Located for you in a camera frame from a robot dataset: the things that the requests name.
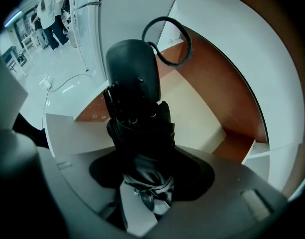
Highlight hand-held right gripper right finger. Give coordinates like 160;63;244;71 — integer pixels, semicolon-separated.
144;144;290;239

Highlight white drawer with brown inside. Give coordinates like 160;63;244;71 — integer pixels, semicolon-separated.
44;25;271;181

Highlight white power adapter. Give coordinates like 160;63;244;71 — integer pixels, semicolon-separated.
39;75;55;89

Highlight black object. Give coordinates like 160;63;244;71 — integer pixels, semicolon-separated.
102;16;194;218

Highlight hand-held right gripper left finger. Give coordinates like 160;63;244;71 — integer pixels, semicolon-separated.
36;145;129;234

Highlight white desk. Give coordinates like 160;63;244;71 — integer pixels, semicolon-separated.
99;0;305;199

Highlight dark small table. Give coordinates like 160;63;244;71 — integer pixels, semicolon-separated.
1;46;27;79

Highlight grey floor cable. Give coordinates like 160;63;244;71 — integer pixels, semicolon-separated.
49;73;93;93

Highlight person's black trousers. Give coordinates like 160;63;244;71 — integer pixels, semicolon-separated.
12;112;50;149

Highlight white small table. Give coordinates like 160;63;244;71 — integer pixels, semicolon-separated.
20;31;42;56

